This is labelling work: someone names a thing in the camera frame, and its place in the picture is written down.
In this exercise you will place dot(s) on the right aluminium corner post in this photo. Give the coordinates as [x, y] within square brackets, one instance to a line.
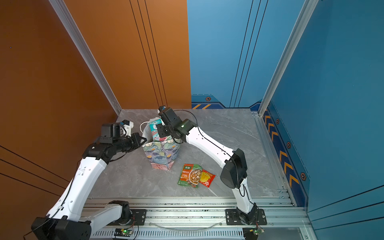
[294, 38]

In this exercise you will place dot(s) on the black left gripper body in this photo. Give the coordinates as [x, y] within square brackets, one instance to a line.
[127, 144]

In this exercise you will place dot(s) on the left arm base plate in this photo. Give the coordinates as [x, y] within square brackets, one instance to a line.
[137, 217]

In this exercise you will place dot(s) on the right circuit board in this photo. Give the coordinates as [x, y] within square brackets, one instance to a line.
[252, 233]

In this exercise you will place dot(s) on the floral paper gift bag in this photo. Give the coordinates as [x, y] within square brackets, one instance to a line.
[161, 155]

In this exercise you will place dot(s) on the green noodle snack packet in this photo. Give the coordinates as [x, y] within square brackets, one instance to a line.
[190, 175]

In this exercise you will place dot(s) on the left green circuit board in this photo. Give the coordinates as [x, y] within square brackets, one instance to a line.
[125, 233]

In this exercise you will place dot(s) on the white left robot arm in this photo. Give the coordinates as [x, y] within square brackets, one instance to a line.
[64, 220]

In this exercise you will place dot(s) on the red snack packet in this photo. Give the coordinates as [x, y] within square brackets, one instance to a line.
[207, 178]

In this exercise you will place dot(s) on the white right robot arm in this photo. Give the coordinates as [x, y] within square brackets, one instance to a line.
[232, 162]

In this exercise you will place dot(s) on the teal Fox's cherry candy bag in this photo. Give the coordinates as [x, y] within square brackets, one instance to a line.
[154, 130]

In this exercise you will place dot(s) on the aluminium rail frame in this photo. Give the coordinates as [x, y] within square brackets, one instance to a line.
[203, 218]

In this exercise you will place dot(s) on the left aluminium corner post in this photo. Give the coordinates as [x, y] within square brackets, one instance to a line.
[76, 36]

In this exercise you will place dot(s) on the aluminium corner post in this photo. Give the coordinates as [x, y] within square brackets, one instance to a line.
[76, 36]
[294, 38]

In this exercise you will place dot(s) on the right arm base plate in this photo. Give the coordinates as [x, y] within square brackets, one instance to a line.
[235, 217]

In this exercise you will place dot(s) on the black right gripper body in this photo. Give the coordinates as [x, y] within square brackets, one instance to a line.
[165, 130]

